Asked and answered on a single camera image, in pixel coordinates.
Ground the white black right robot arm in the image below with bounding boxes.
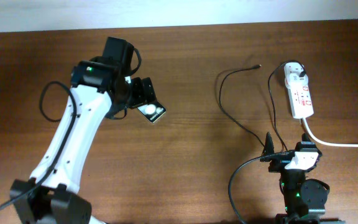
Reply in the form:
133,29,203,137
227,133,345,223

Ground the white charger adapter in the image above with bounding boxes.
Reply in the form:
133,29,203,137
285,72,308,89

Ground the black usb charging cable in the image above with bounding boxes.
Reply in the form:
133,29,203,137
218,59,308,152

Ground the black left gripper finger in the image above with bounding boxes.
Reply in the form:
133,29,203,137
142,77,157,104
131,78,145,108

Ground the black smartphone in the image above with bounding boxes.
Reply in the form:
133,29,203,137
138,101,167,123

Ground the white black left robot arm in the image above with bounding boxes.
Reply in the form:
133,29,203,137
10,37,166,223

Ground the white power strip cord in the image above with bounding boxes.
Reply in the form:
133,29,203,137
300,117,358,149

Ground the white power strip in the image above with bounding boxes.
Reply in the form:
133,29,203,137
284,62,314,119

